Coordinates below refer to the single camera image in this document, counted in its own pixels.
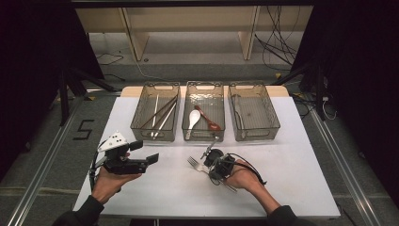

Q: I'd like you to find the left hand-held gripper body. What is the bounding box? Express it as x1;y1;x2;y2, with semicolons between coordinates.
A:
97;131;149;175

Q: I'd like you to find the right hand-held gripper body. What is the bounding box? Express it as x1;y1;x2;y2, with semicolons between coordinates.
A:
200;137;236;182

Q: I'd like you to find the steel fork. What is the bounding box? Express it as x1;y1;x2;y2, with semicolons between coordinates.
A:
186;155;238;193

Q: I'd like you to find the smoky clear plastic bin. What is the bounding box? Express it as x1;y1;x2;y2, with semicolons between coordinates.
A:
182;80;227;143
228;80;281;142
130;80;182;142

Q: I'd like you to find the brown wooden spoon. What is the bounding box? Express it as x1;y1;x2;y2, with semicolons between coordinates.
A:
193;105;222;132

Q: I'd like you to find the white ceramic spoon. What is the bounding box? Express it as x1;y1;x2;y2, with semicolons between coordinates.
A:
184;108;202;141

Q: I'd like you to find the person's right hand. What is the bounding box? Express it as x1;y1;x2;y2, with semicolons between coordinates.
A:
225;159;265;194

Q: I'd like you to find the person's left hand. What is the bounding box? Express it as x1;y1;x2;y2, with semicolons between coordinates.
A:
91;168;143;205

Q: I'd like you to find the black metal stand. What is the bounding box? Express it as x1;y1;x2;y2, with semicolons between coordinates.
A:
56;65;118;127
271;59;328;121

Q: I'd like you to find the black curtain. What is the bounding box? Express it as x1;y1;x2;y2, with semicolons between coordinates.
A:
0;0;106;180
291;0;399;208

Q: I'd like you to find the light wooden desk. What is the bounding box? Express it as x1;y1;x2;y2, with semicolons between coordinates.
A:
74;6;314;62

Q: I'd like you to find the right hand-held gripper cable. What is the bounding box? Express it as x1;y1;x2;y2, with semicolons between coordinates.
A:
227;153;268;186

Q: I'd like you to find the hand-held gripper cable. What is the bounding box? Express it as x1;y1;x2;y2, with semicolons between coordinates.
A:
88;139;109;192
227;153;268;186

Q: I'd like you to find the left hand-held gripper cable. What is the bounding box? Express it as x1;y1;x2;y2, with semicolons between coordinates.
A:
88;139;109;192

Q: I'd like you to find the short aluminium floor rail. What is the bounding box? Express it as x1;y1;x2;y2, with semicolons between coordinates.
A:
86;89;123;97

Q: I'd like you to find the white floor cable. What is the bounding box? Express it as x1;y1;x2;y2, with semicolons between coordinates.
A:
133;57;166;82

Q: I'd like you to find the long aluminium floor rail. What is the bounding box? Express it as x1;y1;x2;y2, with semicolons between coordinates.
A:
309;109;382;226
6;93;90;226

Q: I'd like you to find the bundle of black cables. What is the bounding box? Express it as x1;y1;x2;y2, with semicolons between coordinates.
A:
253;5;303;73

